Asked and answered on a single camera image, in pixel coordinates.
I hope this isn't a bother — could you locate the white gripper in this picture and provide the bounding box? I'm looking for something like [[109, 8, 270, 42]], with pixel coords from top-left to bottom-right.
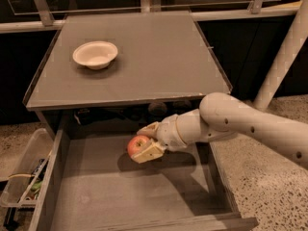
[[131, 115, 187, 164]]

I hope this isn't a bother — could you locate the red apple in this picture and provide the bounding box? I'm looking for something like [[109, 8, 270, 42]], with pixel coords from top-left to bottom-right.
[[127, 135, 149, 157]]

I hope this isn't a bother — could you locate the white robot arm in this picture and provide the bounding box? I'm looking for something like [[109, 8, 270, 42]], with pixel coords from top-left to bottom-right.
[[129, 0, 308, 167]]

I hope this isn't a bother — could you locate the open grey top drawer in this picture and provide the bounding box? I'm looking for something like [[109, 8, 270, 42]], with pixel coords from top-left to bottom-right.
[[29, 120, 258, 231]]

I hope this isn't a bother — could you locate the grey cabinet counter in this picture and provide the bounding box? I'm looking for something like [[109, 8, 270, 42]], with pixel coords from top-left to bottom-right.
[[22, 11, 233, 140]]

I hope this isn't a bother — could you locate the dark round can left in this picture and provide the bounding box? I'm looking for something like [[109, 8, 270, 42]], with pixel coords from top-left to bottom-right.
[[147, 102, 167, 116]]

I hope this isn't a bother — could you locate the dark round can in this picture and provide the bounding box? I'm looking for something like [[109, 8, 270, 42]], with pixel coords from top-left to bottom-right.
[[172, 100, 193, 114], [147, 102, 167, 116]]

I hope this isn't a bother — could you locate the dark round can right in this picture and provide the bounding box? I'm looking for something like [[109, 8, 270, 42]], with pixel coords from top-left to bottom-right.
[[172, 100, 193, 114]]

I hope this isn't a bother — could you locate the black item in shelf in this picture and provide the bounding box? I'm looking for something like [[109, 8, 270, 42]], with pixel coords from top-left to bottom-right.
[[74, 109, 93, 125]]

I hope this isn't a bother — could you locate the white paper bowl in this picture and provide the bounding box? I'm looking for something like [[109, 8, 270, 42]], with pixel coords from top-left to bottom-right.
[[72, 41, 118, 70]]

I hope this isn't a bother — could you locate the clear plastic bin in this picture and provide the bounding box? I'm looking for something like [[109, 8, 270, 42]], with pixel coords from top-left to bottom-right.
[[0, 128, 53, 208]]

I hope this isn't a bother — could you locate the metal railing frame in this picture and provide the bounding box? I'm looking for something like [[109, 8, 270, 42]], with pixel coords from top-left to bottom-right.
[[0, 0, 304, 34]]

